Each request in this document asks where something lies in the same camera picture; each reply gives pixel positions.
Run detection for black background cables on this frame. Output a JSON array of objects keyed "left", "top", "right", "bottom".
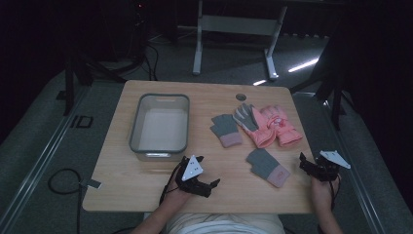
[{"left": 130, "top": 38, "right": 161, "bottom": 82}]

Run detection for white metal desk frame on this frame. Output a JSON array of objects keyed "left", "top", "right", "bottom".
[{"left": 192, "top": 0, "right": 288, "bottom": 82}]

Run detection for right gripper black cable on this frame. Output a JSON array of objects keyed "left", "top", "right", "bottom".
[{"left": 327, "top": 175, "right": 342, "bottom": 212}]

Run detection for black floor cable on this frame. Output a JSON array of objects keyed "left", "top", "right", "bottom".
[{"left": 47, "top": 168, "right": 83, "bottom": 234}]

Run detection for person's white shirt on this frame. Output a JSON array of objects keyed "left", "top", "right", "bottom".
[{"left": 164, "top": 213, "right": 287, "bottom": 234}]

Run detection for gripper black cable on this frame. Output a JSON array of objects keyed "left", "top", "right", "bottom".
[
  {"left": 158, "top": 161, "right": 183, "bottom": 207},
  {"left": 327, "top": 175, "right": 342, "bottom": 212}
]

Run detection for person's right hand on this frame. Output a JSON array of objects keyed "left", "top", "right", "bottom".
[{"left": 310, "top": 174, "right": 342, "bottom": 214}]

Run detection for grey plastic storage bin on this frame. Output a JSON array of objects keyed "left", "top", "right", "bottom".
[{"left": 129, "top": 93, "right": 191, "bottom": 163}]

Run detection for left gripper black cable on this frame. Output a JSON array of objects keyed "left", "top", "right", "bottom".
[{"left": 158, "top": 161, "right": 183, "bottom": 207}]

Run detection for black metal stand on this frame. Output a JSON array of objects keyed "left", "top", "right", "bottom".
[
  {"left": 288, "top": 35, "right": 357, "bottom": 132},
  {"left": 56, "top": 53, "right": 128, "bottom": 117}
]

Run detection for person's left hand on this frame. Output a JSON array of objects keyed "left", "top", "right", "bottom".
[{"left": 160, "top": 169, "right": 193, "bottom": 213}]

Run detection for pink ski glove grey palm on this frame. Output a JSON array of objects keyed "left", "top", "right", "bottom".
[{"left": 232, "top": 102, "right": 277, "bottom": 149}]

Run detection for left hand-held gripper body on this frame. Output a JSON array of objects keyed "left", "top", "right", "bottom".
[{"left": 175, "top": 154, "right": 212, "bottom": 199}]

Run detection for pink ski glove printed back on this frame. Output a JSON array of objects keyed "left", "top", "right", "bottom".
[{"left": 260, "top": 104, "right": 304, "bottom": 147}]

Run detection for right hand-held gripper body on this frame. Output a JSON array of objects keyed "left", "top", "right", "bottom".
[{"left": 306, "top": 149, "right": 352, "bottom": 183}]

